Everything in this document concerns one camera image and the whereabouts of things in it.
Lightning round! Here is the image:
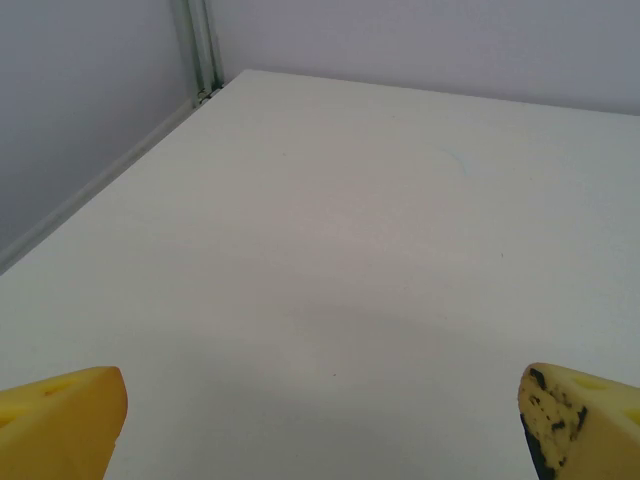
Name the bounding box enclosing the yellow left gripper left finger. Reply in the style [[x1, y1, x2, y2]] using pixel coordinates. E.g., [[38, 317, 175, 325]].
[[0, 366, 130, 480]]

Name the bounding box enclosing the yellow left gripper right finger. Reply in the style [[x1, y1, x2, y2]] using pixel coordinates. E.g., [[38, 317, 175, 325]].
[[516, 362, 640, 480]]

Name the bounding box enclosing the aluminium table edge rail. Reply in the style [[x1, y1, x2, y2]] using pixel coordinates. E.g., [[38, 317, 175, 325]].
[[0, 94, 201, 276]]

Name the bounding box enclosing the aluminium frame post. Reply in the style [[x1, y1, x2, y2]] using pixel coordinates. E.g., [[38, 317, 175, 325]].
[[172, 0, 226, 104]]

